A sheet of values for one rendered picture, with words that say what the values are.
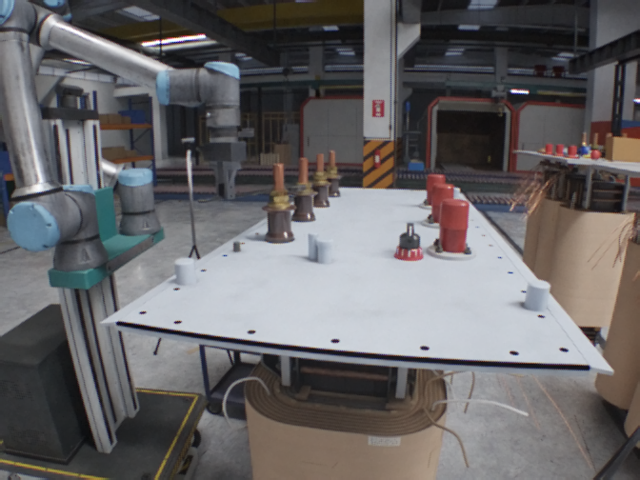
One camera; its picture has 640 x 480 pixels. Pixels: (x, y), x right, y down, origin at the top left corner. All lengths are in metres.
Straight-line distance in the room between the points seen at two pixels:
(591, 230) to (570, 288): 0.48
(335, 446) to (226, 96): 0.86
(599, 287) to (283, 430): 3.09
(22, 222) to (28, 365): 0.73
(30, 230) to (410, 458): 1.12
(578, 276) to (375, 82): 9.10
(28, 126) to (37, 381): 1.02
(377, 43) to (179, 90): 10.88
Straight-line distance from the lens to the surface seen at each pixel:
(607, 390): 2.80
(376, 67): 11.73
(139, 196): 1.83
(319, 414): 0.93
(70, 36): 1.41
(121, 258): 1.61
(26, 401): 1.98
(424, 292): 0.78
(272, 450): 0.97
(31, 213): 1.26
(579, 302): 3.63
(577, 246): 3.49
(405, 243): 0.96
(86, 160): 1.84
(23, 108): 1.31
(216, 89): 1.08
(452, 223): 0.99
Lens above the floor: 1.65
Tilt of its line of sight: 15 degrees down
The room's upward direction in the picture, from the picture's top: straight up
